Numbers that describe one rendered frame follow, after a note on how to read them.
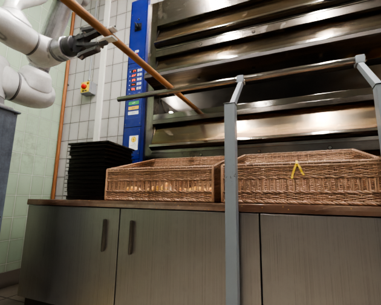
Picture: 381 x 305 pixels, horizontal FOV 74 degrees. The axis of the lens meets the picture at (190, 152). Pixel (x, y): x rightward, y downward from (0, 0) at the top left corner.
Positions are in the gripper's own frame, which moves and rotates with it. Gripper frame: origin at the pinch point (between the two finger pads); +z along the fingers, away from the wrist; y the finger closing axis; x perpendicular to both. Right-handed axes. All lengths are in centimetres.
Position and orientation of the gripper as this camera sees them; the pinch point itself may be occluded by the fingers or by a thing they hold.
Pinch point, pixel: (107, 35)
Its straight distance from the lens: 107.3
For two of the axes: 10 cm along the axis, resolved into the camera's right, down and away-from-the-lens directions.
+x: -4.0, -1.7, -9.0
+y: -0.2, 9.8, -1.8
